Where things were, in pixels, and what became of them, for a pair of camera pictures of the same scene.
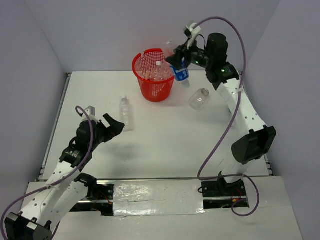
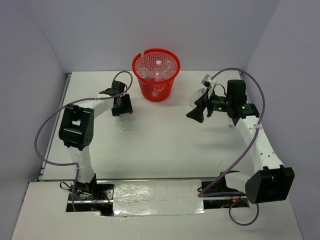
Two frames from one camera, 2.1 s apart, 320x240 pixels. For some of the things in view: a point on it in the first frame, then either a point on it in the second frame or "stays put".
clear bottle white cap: (127, 114) stays put
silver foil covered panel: (135, 198) stays put
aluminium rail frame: (41, 170) stays put
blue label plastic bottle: (182, 74) to (143, 72)
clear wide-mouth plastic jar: (197, 98) stays put
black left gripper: (115, 129) to (126, 109)
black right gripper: (181, 51) to (197, 113)
